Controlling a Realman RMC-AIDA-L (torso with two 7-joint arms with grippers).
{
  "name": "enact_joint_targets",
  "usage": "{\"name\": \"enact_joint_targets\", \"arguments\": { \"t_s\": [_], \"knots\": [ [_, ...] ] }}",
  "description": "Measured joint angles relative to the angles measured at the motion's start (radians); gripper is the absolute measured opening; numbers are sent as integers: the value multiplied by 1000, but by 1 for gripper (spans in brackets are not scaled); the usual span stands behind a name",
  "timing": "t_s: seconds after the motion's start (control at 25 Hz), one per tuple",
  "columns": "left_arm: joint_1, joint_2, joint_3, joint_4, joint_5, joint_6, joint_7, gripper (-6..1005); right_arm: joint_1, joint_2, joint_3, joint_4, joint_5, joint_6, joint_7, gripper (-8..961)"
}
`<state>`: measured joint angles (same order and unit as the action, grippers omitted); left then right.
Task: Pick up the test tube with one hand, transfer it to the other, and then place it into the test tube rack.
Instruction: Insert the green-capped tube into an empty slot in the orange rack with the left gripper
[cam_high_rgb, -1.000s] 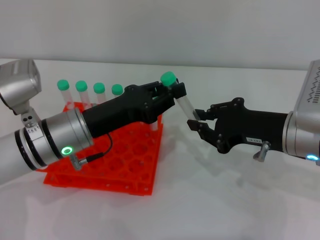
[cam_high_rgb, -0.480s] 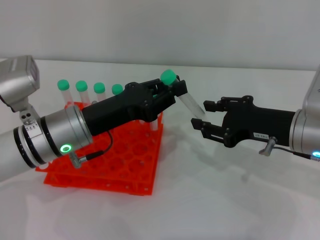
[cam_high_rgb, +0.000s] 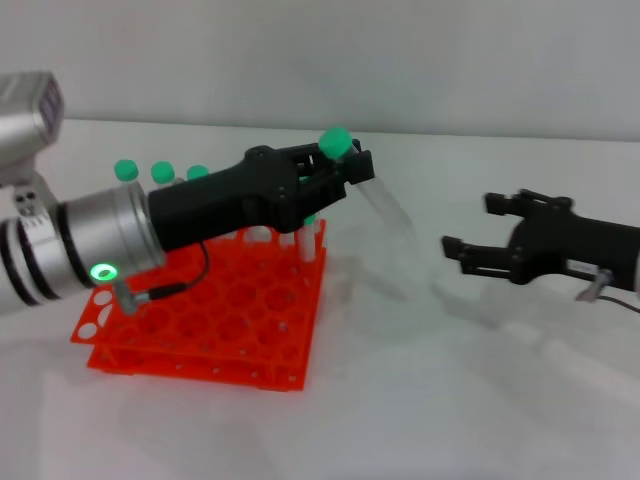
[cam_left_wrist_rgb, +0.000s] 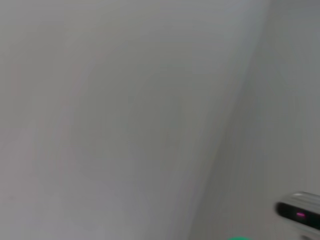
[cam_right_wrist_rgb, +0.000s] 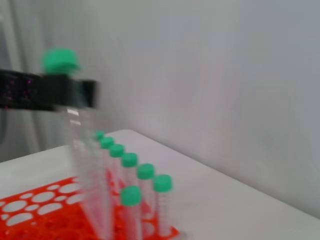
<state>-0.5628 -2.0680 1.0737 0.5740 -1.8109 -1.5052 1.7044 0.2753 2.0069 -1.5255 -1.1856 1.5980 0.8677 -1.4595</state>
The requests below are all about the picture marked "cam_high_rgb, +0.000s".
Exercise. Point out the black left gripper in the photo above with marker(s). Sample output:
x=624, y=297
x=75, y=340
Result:
x=220, y=205

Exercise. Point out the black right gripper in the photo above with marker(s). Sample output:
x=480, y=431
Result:
x=575, y=245

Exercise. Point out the green-capped clear test tube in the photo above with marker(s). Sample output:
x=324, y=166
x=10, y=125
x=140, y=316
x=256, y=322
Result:
x=334, y=142
x=309, y=245
x=163, y=172
x=198, y=172
x=126, y=170

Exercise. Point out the orange test tube rack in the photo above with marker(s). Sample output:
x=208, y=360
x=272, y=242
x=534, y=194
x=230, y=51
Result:
x=225, y=320

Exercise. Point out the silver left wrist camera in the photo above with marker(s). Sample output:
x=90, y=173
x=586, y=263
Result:
x=30, y=115

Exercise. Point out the silver camera mount bracket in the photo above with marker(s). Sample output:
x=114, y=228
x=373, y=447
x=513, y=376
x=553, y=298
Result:
x=20, y=172

